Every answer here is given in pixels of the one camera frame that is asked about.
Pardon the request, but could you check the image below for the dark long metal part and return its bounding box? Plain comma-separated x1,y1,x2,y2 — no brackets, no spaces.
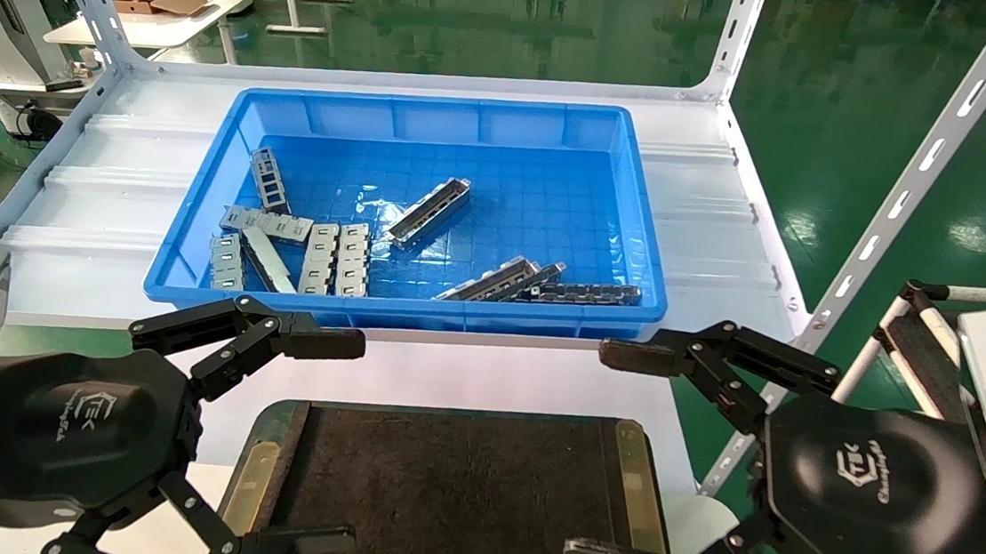
530,276,644,313

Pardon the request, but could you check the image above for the white tube trolley frame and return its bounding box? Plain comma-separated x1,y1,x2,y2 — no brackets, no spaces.
815,273,986,554

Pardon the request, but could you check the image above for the blue plastic bin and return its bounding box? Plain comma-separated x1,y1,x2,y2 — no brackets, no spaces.
140,66,685,357

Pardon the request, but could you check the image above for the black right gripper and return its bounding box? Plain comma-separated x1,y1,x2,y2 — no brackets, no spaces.
562,373,986,554

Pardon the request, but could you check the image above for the white metal shelf rack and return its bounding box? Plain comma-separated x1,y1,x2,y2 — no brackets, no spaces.
0,0,986,523

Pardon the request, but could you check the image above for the black felt-lined container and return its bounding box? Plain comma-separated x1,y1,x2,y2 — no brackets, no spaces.
214,383,683,554

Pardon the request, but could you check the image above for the white background table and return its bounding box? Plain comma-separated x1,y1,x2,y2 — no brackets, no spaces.
42,0,269,68

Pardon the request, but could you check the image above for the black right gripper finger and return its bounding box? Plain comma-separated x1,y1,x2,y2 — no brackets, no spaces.
593,309,846,446

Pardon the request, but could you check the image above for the open cardboard box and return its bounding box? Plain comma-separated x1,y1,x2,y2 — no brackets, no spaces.
112,0,216,22

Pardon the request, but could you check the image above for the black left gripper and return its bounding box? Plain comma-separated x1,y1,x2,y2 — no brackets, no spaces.
0,273,378,554

